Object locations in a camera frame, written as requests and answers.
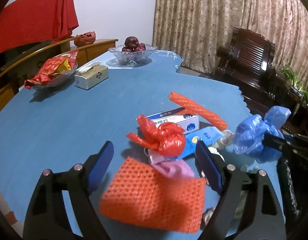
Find red knotted plastic bag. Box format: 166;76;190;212
126;115;186;158

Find pale green rubber glove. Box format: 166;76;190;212
234;164;259;219

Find orange foam net long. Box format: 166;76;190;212
168;91;228;131

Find red cloth cover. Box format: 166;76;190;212
0;0;79;53

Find red snack packet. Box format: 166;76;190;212
24;50;78;89

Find blue white cotton pad box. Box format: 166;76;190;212
147;107;199;134

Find dark wooden armchair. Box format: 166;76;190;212
214;27;288;113

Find floral beige curtain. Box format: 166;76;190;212
153;0;308;83

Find blue hand cream tube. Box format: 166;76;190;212
176;126;235;160

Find pink plastic bag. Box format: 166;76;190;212
144;148;194;180

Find wooden chair back rail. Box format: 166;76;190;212
0;36;76;78

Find blue plastic bag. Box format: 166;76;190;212
232;106;291;163

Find black trash bag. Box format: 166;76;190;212
276;157;308;239

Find green potted plant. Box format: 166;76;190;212
280;65;308;108

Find tissue box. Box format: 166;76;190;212
75;62;109;90

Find glass fruit bowl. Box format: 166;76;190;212
108;44;157;66

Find blue table cloth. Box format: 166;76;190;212
0;49;287;240

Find glass snack dish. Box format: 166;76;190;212
31;62;78;90

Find dark red apples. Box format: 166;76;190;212
122;36;146;53

